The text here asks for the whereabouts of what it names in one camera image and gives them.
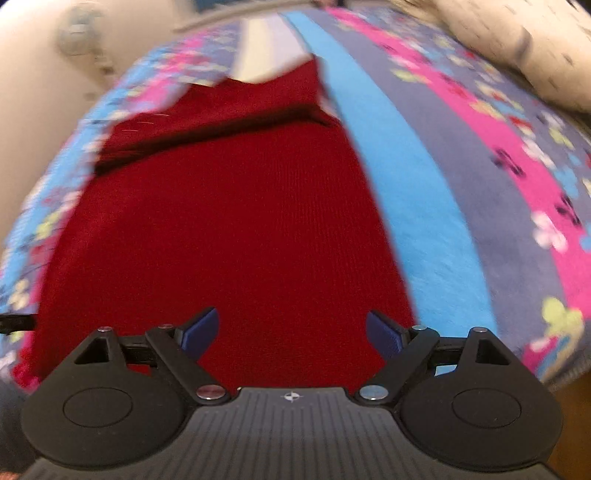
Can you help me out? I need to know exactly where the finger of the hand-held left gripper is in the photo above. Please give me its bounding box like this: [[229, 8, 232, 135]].
[[0, 314, 37, 334]]

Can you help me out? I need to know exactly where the white standing fan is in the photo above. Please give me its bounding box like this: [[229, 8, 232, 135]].
[[54, 6, 118, 101]]

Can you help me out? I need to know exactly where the floral striped blanket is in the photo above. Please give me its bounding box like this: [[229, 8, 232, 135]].
[[0, 0, 591, 393]]

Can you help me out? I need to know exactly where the grey cloth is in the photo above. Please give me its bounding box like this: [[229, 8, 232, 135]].
[[0, 382, 38, 472]]

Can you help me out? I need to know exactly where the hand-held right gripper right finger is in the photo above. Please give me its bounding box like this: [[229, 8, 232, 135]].
[[355, 310, 513, 409]]

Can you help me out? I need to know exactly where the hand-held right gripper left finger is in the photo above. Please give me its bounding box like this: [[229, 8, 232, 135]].
[[69, 306, 234, 408]]

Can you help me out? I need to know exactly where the cream star print duvet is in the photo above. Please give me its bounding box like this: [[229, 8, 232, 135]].
[[392, 0, 591, 114]]

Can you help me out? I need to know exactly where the red knit cardigan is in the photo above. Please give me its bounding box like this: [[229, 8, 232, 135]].
[[14, 54, 420, 394]]

